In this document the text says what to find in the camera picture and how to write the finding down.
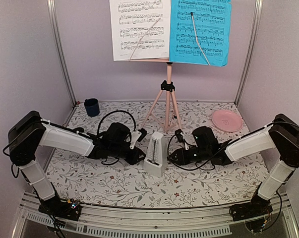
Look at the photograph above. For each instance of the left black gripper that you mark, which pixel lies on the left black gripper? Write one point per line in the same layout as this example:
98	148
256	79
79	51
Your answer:
134	159

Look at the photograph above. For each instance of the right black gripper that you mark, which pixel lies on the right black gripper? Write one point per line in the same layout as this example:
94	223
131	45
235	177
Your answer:
182	159

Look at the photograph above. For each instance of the white metronome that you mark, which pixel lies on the white metronome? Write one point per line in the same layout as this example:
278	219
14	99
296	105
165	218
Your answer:
155	161

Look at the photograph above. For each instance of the pink music stand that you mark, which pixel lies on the pink music stand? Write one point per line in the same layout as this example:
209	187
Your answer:
167	87

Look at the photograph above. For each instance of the sheet music paper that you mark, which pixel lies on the sheet music paper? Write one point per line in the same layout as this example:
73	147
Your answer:
140	29

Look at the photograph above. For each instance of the blue cloth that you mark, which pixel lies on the blue cloth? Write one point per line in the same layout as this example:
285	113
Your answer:
199	31

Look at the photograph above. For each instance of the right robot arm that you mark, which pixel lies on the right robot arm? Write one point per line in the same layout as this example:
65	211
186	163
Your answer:
281	134

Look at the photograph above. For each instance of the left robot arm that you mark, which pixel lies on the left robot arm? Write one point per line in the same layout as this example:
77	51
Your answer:
32	131

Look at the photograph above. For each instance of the pink plate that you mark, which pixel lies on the pink plate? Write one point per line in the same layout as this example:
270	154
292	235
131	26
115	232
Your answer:
226	120

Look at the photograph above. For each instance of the dark blue cup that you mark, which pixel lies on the dark blue cup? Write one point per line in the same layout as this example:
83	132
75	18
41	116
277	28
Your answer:
92	107

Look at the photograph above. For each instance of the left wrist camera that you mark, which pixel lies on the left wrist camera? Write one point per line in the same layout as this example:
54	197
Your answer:
137	136

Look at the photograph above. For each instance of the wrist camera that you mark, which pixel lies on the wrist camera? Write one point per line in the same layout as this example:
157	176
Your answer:
181	138
137	136

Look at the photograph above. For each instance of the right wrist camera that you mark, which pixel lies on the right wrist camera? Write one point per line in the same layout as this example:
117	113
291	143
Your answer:
181	138

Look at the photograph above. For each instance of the front aluminium rail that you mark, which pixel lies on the front aluminium rail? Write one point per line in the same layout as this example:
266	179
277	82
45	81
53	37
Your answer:
98	221

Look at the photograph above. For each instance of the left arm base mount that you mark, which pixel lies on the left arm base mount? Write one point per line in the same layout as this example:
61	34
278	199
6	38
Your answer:
55	207

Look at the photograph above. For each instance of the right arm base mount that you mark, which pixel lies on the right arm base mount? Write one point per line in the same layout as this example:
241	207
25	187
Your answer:
258	211

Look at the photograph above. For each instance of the right aluminium post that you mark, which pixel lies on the right aluminium post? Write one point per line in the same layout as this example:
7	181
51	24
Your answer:
250	50

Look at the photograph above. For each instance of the aluminium post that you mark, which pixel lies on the aluminium post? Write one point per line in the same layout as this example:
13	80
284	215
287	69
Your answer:
250	50
56	34

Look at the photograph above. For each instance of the left aluminium post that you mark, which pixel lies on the left aluminium post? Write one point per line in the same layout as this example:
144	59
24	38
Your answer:
56	34

